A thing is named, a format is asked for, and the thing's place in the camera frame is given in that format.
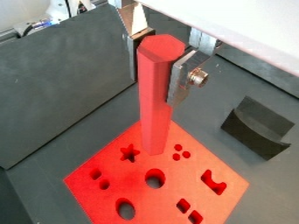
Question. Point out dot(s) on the dark grey foam panel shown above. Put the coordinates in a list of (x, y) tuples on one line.
[(58, 74)]

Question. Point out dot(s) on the aluminium frame rail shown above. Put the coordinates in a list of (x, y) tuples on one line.
[(22, 30)]

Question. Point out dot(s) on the red hexagonal peg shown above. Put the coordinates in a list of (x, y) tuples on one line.
[(157, 54)]

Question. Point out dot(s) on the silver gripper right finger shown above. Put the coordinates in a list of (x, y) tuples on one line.
[(187, 68)]

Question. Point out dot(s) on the black curved block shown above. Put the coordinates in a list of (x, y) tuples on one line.
[(258, 127)]

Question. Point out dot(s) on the red shape sorter board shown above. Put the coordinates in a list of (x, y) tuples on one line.
[(182, 187)]

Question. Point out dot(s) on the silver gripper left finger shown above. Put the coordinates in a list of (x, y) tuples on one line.
[(133, 15)]

